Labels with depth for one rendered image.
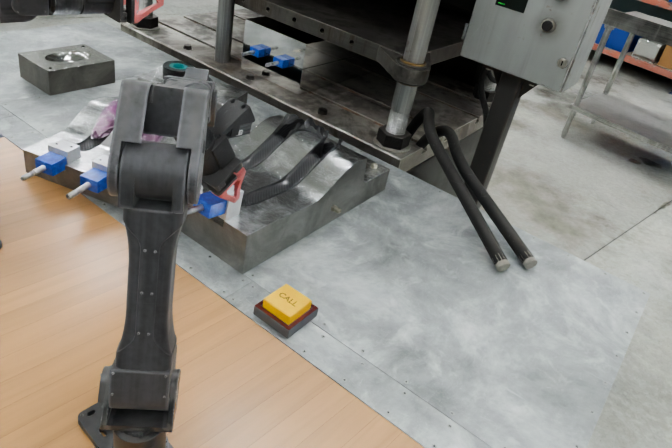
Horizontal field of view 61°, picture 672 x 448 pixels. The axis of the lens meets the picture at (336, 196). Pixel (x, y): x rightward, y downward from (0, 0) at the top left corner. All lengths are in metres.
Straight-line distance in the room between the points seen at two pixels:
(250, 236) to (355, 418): 0.36
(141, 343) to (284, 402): 0.28
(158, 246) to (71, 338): 0.37
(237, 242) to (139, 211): 0.45
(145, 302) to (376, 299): 0.53
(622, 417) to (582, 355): 1.21
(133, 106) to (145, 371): 0.30
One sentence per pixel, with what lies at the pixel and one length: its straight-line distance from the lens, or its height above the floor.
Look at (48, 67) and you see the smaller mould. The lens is 1.74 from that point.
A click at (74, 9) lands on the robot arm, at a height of 1.19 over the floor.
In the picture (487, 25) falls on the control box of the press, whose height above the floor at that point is 1.17.
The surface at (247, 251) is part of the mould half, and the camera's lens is 1.05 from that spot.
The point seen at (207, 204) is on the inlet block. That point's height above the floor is 0.93.
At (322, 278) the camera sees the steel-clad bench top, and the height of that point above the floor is 0.80.
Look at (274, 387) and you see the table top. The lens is 0.91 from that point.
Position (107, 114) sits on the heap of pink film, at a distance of 1.41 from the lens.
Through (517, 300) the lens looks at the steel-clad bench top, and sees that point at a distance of 1.22.
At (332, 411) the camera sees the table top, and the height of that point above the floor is 0.80.
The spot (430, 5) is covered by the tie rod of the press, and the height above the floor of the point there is 1.20.
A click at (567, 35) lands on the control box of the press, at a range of 1.56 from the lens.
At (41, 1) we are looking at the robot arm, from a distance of 1.08.
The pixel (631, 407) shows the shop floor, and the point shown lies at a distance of 2.42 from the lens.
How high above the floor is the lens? 1.50
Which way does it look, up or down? 31 degrees down
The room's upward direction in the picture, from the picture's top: 12 degrees clockwise
